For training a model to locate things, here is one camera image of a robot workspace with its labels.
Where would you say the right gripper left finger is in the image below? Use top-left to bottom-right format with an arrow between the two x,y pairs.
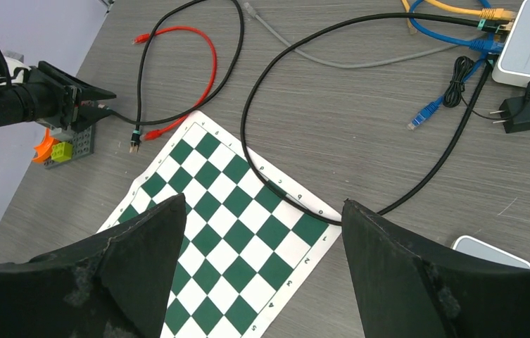
0,194 -> 187,337

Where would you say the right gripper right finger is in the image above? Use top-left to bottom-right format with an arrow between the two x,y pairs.
341,199 -> 530,337

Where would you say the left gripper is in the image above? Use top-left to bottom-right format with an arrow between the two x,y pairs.
15,61 -> 116,132

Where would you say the black ethernet cable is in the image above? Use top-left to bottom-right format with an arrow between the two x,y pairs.
99,0 -> 246,154
239,12 -> 514,227

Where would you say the blue ethernet cable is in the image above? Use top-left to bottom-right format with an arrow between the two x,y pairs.
406,0 -> 505,132

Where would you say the yellow ethernet cable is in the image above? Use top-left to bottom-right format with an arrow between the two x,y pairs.
400,0 -> 517,36

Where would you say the black power adapter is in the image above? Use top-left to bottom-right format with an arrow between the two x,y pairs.
443,56 -> 530,134

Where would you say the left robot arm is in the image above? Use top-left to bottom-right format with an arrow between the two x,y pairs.
0,50 -> 116,132

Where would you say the orange toy on grey plate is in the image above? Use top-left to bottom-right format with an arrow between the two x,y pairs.
31,125 -> 95,170

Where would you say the green white chessboard mat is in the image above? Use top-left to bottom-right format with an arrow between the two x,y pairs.
103,111 -> 341,337

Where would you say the red ethernet cable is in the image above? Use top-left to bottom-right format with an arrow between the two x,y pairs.
132,25 -> 218,142

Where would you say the grey ethernet cable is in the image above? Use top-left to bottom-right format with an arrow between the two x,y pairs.
244,2 -> 485,70

